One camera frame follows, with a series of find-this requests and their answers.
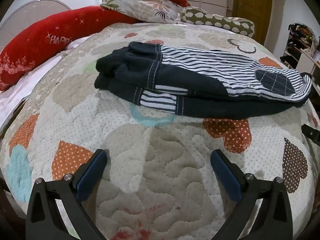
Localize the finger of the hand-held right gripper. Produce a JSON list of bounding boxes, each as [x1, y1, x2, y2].
[[301, 124, 320, 147]]

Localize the cluttered storage rack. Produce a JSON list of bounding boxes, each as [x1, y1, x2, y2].
[[280, 23, 315, 65]]

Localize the curved pale headboard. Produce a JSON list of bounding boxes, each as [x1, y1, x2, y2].
[[0, 0, 73, 53]]

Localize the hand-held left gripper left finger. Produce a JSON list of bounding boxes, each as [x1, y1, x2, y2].
[[25, 149, 108, 240]]

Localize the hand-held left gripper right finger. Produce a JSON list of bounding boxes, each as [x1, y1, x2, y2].
[[211, 149, 293, 240]]

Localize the white bed sheet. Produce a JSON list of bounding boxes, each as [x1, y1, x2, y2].
[[0, 36, 85, 130]]

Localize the navy striped pants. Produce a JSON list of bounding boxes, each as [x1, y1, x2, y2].
[[94, 41, 312, 119]]

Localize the long red pillow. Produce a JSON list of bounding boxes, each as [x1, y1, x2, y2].
[[0, 6, 140, 92]]

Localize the heart patterned quilt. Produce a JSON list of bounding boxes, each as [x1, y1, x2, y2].
[[0, 23, 320, 240]]

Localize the olive cloud print bolster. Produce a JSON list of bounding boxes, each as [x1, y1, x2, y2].
[[180, 6, 255, 37]]

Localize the floral beige pillow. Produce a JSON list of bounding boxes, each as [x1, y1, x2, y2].
[[100, 0, 187, 23]]

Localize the wooden door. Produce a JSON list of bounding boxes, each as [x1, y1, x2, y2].
[[232, 0, 273, 43]]

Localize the white shelf unit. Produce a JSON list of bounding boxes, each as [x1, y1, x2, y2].
[[296, 47, 320, 80]]

